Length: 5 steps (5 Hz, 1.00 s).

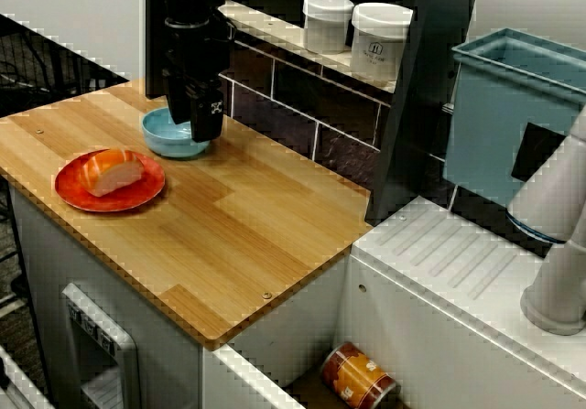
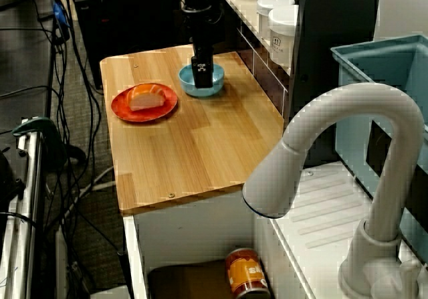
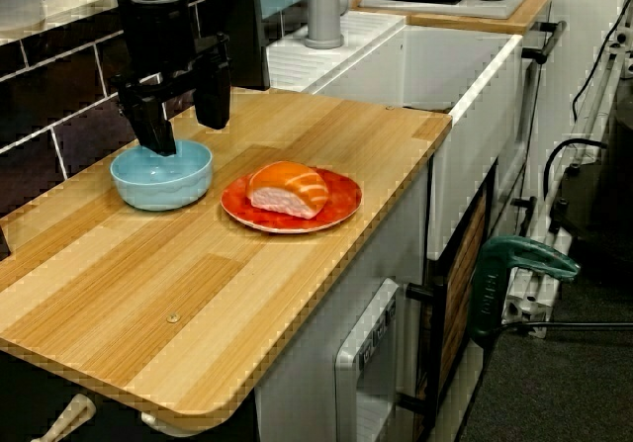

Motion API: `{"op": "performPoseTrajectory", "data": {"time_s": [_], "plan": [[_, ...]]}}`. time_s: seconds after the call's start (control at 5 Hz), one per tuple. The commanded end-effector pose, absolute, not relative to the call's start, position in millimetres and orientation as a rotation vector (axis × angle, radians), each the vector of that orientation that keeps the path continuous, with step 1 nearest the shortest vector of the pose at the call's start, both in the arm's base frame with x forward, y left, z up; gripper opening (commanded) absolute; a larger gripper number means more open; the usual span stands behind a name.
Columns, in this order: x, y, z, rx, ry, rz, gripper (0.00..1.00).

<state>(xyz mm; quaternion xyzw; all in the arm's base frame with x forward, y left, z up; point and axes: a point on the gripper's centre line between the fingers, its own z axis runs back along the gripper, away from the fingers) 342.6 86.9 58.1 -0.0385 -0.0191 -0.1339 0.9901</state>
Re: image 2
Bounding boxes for grey desk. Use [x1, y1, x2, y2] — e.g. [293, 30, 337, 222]
[0, 0, 56, 136]

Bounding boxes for grey toy faucet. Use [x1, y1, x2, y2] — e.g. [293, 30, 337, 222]
[242, 82, 427, 299]

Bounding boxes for teal plastic bin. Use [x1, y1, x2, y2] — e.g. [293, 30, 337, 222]
[330, 34, 428, 263]

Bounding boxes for black device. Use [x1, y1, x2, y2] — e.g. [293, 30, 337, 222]
[0, 146, 26, 213]

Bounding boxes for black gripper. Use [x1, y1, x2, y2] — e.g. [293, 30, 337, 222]
[182, 6, 226, 90]

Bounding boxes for white sink with drainboard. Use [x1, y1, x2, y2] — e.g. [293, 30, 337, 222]
[122, 160, 428, 299]

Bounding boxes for brown cardboard sheet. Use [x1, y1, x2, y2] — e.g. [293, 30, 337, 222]
[146, 260, 235, 299]

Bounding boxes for aluminium frame rail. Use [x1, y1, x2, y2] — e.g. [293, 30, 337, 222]
[0, 124, 46, 299]

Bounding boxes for white canister with logo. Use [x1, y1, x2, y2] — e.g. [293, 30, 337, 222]
[267, 5, 300, 69]

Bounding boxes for cream shelf board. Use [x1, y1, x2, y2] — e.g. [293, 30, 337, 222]
[222, 0, 292, 76]

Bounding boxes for salmon sushi toy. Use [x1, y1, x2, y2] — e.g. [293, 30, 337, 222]
[128, 84, 167, 112]

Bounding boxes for red round plate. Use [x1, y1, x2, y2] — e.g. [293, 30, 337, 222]
[110, 83, 179, 123]

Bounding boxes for light blue bowl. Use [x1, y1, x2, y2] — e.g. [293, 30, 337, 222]
[178, 63, 225, 98]

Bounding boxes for blue plug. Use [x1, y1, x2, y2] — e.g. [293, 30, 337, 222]
[52, 1, 70, 25]

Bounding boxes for plain white lidded canister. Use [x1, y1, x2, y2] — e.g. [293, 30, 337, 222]
[256, 0, 297, 42]

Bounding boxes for white cable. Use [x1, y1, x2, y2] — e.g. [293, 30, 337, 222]
[63, 165, 116, 216]

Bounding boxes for dark shelf side panel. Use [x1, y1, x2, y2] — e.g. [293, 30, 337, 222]
[289, 0, 382, 166]
[212, 0, 242, 56]

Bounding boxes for orange soup can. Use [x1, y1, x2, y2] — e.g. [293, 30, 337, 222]
[224, 247, 272, 299]

